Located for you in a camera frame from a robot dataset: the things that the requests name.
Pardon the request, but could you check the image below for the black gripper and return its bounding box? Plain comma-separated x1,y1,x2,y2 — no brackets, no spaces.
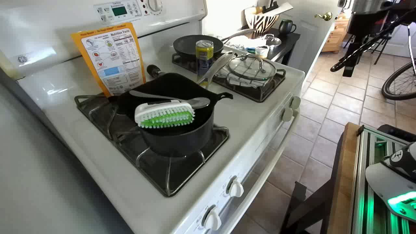
343,10,392,78

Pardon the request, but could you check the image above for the black frying pan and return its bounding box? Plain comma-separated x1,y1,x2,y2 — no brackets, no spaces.
171,27,261,57

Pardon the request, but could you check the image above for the black folding chair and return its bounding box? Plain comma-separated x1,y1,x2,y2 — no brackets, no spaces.
369,34,393,66

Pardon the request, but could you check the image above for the wooden crate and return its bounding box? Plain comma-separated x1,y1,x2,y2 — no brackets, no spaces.
322,12,349,55

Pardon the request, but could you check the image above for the bicycle wheel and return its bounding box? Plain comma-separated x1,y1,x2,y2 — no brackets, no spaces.
380,23,416,101

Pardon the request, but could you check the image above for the white door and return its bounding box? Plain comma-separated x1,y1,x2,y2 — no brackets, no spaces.
283,0,343,75

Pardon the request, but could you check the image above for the brass door knob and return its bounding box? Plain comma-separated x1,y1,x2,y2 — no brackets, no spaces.
314,10,334,22

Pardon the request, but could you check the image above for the dark side table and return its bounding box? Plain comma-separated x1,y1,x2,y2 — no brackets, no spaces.
258,29,301,65

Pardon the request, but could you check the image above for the white stove knob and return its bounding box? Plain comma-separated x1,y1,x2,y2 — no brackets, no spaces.
224,175,245,199
200,205,223,233
288,95,301,110
278,107,295,122

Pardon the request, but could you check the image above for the black mug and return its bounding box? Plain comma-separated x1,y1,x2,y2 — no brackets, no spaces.
276,18,298,36

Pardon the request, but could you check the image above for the metal cup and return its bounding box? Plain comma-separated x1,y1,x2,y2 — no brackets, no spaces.
262,34,283,60

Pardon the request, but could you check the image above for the white flat utensil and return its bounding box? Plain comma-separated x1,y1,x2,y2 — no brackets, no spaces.
263,1,295,18

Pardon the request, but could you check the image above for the black stove grate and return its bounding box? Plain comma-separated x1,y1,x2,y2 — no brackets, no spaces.
171,51,287,104
72,92,231,199

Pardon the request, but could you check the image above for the black white patterned bowl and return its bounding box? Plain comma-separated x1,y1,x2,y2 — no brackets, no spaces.
243,4,280,32

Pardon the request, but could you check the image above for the glass pot lid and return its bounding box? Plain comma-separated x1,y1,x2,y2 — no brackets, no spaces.
226,53,278,82

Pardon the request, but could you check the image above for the white crumpled cloth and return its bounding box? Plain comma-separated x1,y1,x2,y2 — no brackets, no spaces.
224,34,270,57

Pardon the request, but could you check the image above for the white gas stove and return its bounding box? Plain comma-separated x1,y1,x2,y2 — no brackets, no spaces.
0,0,306,234

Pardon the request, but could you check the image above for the wooden cart board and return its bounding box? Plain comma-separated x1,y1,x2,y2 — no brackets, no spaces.
326,122,362,234

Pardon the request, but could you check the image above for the dark cart brace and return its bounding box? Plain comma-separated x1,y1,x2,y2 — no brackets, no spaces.
279,181,343,234

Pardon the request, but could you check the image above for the grey metal spoon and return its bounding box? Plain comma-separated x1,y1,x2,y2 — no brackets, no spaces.
128,90,211,109

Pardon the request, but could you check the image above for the black cooking pot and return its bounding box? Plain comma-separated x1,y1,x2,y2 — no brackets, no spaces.
114,64,233,159

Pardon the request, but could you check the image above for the white green scrub brush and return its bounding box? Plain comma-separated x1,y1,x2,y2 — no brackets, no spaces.
133,99,196,130

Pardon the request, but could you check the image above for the orange instruction card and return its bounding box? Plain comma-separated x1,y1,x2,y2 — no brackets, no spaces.
70,22,148,97

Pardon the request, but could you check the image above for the aluminium cart frame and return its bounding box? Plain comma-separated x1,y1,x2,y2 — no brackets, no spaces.
352,125,416,234

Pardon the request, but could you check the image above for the white oven door handle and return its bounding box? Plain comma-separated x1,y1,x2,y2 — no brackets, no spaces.
211,108,301,234

